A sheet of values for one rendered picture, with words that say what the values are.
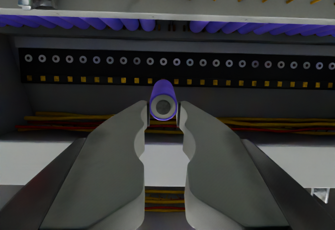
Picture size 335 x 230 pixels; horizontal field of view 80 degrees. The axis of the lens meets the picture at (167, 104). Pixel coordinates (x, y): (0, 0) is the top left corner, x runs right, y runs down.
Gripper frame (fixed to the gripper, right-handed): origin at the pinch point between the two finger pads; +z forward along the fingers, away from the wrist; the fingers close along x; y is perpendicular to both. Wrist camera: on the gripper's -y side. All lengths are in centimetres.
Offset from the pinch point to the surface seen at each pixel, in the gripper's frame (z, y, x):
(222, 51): 19.6, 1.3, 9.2
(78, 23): 14.0, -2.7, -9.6
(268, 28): 13.1, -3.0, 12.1
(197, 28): 14.0, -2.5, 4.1
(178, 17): 8.3, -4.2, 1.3
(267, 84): 18.1, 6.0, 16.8
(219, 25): 12.1, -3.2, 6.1
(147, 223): 12.6, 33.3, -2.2
